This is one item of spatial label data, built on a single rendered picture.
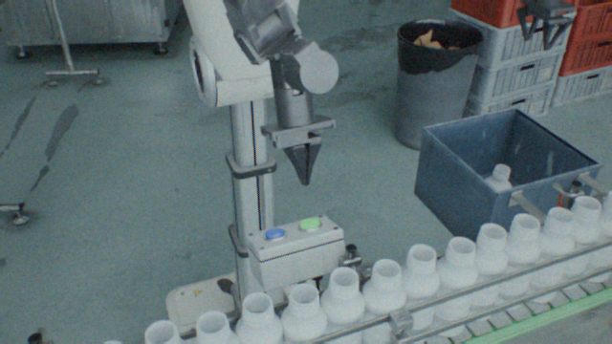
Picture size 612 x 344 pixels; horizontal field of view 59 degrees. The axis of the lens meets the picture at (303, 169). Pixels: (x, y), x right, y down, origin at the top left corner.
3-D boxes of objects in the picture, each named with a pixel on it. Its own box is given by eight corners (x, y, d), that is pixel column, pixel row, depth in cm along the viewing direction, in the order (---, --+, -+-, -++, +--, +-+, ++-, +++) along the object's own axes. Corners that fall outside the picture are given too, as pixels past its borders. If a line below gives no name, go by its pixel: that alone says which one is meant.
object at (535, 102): (475, 139, 320) (482, 105, 307) (431, 109, 350) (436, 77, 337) (548, 115, 343) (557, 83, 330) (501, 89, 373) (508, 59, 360)
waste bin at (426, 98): (411, 164, 298) (426, 55, 261) (373, 125, 332) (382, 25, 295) (479, 147, 312) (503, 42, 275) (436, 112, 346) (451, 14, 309)
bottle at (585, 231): (546, 261, 96) (573, 186, 87) (582, 275, 93) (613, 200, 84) (535, 281, 92) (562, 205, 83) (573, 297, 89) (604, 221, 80)
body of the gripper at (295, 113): (338, 131, 81) (331, 82, 79) (273, 145, 78) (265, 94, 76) (320, 125, 87) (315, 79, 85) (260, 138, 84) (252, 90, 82)
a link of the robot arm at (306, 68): (275, -2, 79) (229, 32, 77) (310, -10, 68) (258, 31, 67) (316, 66, 84) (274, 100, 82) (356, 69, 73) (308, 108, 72)
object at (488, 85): (483, 105, 307) (491, 69, 295) (436, 77, 337) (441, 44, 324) (557, 83, 331) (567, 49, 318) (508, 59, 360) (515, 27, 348)
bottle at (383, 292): (404, 341, 82) (417, 263, 73) (387, 371, 78) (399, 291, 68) (367, 325, 85) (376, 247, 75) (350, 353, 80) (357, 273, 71)
